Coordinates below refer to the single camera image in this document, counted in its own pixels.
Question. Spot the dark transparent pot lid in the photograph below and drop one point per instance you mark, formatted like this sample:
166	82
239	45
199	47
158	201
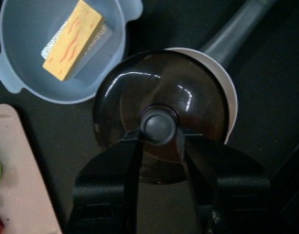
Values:
163	91

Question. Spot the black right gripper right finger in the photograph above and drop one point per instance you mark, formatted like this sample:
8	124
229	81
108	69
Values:
229	182

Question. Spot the pink cutting board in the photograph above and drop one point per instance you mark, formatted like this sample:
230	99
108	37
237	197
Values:
16	170

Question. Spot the yellow toy sponge block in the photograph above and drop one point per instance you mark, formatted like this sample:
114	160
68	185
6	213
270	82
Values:
74	41

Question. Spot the light blue toy pot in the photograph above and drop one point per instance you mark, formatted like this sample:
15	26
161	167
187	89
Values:
38	82

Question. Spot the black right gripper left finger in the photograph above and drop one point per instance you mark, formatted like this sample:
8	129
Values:
111	182

